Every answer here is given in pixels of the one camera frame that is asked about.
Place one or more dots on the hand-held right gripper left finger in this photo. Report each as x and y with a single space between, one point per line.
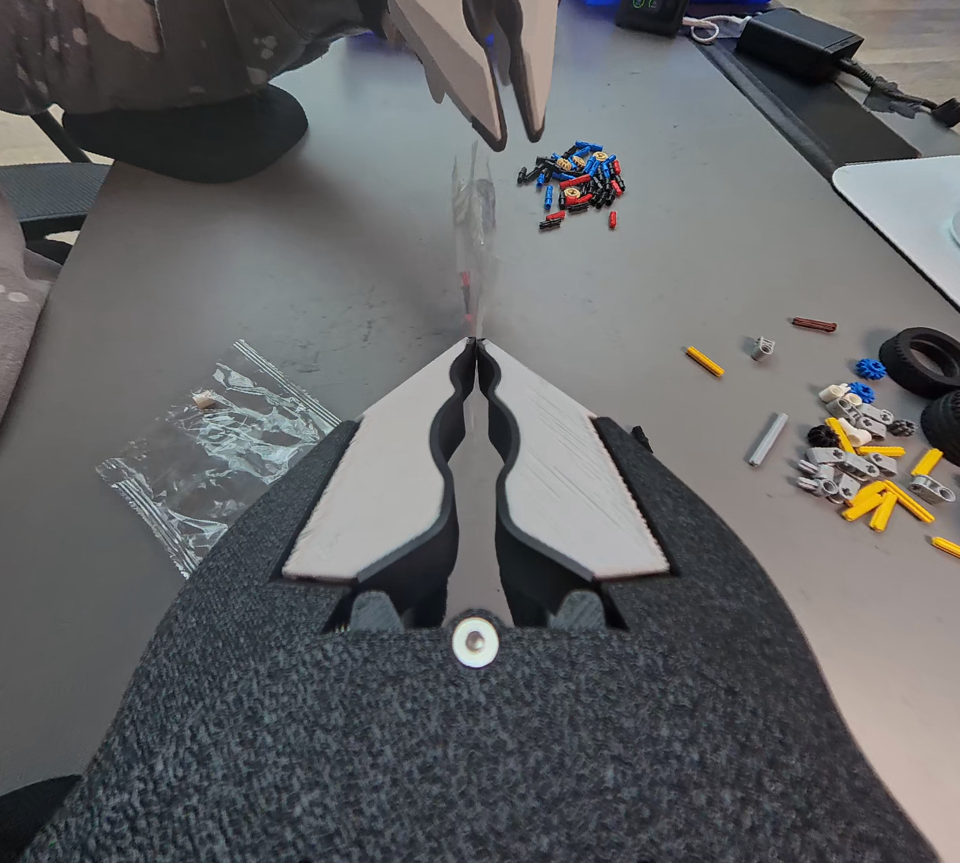
375 503

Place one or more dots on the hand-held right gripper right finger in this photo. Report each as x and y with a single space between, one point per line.
577 503

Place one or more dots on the pile of toy connector pins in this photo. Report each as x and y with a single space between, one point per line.
592 180

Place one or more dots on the clear plastic bag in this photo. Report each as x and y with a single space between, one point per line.
476 203

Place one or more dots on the bunch of bagged toy pins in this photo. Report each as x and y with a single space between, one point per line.
466 293

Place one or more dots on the grey desk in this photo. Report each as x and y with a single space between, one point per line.
300 263

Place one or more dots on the empty clear zip bag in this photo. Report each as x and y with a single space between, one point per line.
225 443

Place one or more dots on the yellow toy axle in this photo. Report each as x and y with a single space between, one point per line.
946 546
705 362

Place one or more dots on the small beige toy piece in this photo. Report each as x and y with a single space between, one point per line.
204 398

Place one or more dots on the grey toy axle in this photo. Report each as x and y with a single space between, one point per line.
768 439

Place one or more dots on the grey toy connector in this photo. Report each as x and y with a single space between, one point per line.
763 348

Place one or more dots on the black power adapter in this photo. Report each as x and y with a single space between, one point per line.
795 42

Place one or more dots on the pile of grey yellow parts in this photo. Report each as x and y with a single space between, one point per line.
855 462

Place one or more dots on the brown toy axle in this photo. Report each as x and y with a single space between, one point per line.
814 324

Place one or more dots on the blue toy gear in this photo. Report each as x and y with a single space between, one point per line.
862 393
871 369

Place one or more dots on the black toy tire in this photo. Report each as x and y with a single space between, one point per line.
896 357
945 428

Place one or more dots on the black chair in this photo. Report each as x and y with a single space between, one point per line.
52 192

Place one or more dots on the white board edge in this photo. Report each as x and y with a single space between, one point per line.
900 203

